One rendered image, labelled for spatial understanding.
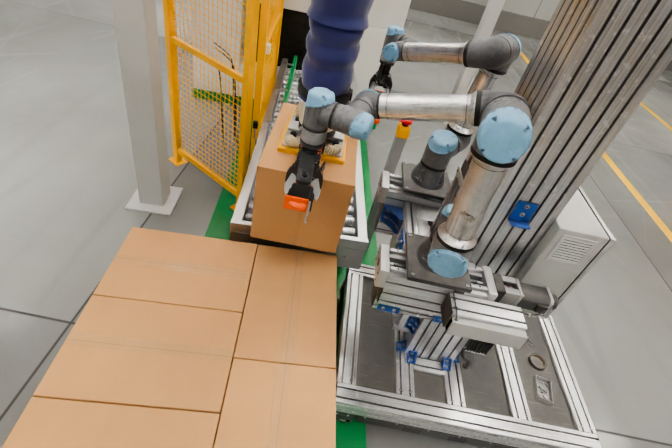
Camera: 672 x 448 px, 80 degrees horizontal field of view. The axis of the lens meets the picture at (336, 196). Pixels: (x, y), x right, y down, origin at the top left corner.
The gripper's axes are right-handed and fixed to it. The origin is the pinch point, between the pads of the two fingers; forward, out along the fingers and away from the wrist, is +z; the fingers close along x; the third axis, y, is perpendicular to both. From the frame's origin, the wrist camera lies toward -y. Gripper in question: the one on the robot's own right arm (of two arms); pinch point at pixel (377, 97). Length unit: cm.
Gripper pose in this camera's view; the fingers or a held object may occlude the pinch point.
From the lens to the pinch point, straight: 207.5
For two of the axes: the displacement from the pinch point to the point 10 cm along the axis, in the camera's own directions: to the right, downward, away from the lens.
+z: -1.8, 7.6, 6.2
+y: -0.8, 6.2, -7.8
